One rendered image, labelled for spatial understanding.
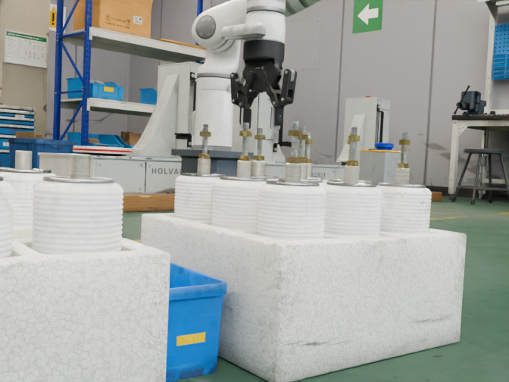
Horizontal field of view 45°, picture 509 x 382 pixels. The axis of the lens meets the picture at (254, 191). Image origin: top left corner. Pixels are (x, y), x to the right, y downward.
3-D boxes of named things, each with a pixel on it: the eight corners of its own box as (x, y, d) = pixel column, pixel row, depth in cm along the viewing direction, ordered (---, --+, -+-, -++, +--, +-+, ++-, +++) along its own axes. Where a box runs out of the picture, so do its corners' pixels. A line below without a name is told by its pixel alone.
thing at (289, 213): (333, 316, 85) (340, 187, 84) (274, 322, 81) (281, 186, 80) (296, 301, 94) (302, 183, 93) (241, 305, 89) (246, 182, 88)
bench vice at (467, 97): (471, 117, 557) (473, 91, 556) (490, 117, 545) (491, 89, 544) (450, 114, 528) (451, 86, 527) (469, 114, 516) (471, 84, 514)
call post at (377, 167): (351, 299, 128) (359, 151, 127) (373, 295, 133) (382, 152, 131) (376, 306, 123) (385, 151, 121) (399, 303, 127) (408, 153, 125)
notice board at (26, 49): (3, 62, 665) (4, 29, 663) (45, 68, 700) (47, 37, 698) (4, 62, 663) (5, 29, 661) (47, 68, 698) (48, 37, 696)
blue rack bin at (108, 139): (64, 152, 615) (65, 132, 614) (98, 154, 643) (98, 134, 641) (92, 154, 581) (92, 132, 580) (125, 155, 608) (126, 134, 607)
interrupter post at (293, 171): (304, 187, 86) (305, 164, 86) (289, 186, 85) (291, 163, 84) (295, 186, 88) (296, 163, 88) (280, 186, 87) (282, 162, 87)
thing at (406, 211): (385, 302, 95) (391, 187, 94) (355, 289, 104) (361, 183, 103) (437, 301, 99) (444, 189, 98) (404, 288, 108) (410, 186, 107)
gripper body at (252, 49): (295, 42, 111) (292, 93, 112) (258, 45, 116) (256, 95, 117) (270, 33, 105) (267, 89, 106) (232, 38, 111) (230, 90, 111)
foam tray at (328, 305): (137, 314, 108) (141, 213, 107) (302, 293, 131) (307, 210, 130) (276, 386, 77) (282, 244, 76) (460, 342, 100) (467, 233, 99)
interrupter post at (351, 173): (353, 187, 95) (354, 166, 95) (362, 188, 93) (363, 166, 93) (340, 186, 94) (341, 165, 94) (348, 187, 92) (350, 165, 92)
